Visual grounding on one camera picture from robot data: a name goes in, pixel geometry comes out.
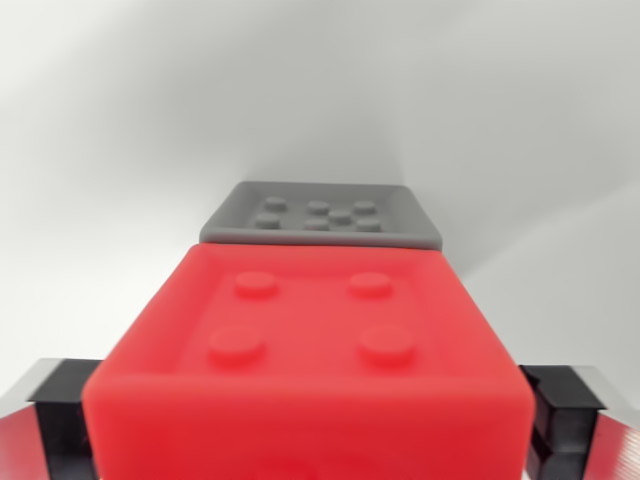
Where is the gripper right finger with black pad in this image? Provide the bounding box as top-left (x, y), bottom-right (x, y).
top-left (517, 364), bottom-right (640, 480)

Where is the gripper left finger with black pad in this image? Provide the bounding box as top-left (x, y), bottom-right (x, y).
top-left (0, 358), bottom-right (104, 480)

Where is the red cube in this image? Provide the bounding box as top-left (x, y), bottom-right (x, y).
top-left (81, 242), bottom-right (538, 480)

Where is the grey cube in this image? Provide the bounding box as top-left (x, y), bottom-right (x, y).
top-left (199, 180), bottom-right (444, 253)

